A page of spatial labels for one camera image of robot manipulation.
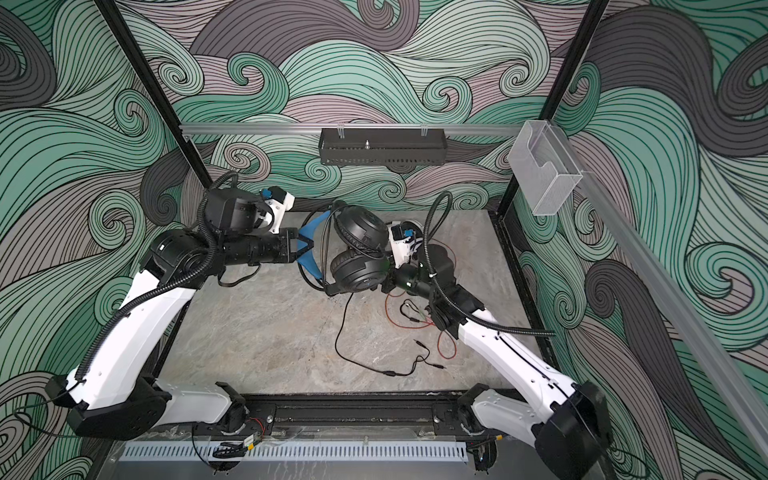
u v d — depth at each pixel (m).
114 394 0.38
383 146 0.95
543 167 0.79
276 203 0.53
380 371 0.81
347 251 0.46
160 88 0.86
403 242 0.60
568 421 0.37
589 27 0.73
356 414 0.76
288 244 0.52
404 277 0.60
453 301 0.51
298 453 0.76
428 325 0.90
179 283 0.37
